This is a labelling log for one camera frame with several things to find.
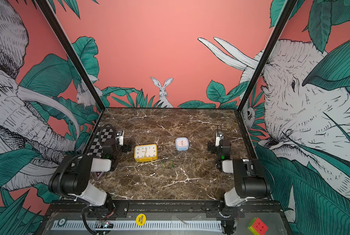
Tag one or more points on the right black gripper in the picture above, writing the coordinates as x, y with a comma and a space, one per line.
212, 147

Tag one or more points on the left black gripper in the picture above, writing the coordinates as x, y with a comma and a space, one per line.
123, 147

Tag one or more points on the yellow rectangular alarm clock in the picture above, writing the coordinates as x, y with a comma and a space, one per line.
145, 153

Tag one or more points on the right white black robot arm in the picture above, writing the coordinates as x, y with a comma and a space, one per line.
249, 176

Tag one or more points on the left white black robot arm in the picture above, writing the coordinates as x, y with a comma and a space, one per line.
71, 178

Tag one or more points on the light blue small alarm clock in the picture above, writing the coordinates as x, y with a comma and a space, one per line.
182, 144

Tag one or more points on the black white checkerboard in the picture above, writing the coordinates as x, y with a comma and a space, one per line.
97, 140

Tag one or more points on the yellow round sticker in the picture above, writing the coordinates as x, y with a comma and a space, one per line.
141, 219

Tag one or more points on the small green circuit board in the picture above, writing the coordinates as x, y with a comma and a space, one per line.
105, 225

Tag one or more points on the colourful rubik cube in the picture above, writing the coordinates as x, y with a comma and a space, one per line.
258, 227

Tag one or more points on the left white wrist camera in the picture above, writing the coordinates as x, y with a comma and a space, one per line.
120, 137

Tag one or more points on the black mounting rail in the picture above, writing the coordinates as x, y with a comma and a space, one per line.
212, 208

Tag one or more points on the white slotted cable duct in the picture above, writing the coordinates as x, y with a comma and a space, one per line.
129, 225

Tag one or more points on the right black frame post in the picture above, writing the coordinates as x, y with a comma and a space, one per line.
282, 20

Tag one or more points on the black frame post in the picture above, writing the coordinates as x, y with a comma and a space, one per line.
282, 20
51, 18

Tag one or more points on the left black frame post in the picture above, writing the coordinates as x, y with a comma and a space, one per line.
51, 18

